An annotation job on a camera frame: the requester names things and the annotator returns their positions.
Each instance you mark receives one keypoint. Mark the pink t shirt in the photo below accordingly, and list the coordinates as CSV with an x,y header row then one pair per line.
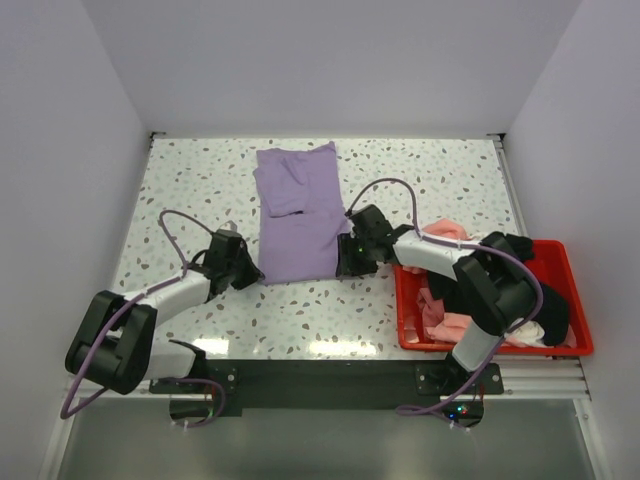
x,y
438,324

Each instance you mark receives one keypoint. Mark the white t shirt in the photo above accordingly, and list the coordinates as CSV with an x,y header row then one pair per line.
x,y
531,334

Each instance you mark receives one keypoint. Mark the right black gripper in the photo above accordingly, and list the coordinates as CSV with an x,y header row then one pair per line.
x,y
346,261

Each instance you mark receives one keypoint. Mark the black t shirt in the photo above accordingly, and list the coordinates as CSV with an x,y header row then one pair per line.
x,y
553,316

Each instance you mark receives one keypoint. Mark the purple t shirt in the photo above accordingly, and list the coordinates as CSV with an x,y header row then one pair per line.
x,y
301,215

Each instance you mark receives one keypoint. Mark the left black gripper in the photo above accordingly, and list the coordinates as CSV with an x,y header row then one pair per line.
x,y
252,275

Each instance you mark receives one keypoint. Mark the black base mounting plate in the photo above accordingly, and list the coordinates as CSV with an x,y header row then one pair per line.
x,y
318,384

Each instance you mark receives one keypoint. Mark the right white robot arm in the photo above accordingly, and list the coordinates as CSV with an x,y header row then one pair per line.
x,y
497,288

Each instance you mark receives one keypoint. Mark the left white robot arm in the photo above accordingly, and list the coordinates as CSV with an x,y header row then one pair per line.
x,y
114,346

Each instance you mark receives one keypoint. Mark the red plastic bin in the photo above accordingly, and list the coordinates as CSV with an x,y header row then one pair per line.
x,y
551,267

